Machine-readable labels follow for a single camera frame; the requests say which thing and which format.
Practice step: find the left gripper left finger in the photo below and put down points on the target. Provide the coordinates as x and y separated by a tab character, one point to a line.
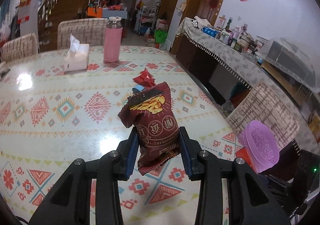
68	201

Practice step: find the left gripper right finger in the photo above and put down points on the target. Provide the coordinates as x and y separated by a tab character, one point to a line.
231	184

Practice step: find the dark red snack bag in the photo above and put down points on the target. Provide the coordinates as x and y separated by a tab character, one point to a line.
151	113

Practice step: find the red wrapper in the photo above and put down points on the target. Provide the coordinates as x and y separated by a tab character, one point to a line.
145	79

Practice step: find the purple trash basket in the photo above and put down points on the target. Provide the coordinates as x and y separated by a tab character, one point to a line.
261	146

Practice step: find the sideboard with floral cloth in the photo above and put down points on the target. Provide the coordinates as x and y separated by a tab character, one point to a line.
247	72

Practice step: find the mesh food cover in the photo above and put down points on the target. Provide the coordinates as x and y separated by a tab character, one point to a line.
295	59

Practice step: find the white tissue box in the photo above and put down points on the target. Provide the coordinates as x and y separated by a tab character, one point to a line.
77	55

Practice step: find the patterned chair at left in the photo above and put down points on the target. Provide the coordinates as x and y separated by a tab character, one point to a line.
20	47

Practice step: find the patterned chair near stairs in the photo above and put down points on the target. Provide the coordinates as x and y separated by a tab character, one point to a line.
88	30

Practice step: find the pink thermos bottle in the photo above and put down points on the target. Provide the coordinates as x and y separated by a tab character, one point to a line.
113	35

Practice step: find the green bag on floor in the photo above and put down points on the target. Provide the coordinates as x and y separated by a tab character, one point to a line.
160	36

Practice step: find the wooden staircase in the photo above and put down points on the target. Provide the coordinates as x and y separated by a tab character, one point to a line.
51	13

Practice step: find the wall calendar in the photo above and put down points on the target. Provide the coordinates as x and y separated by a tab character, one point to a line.
23	11

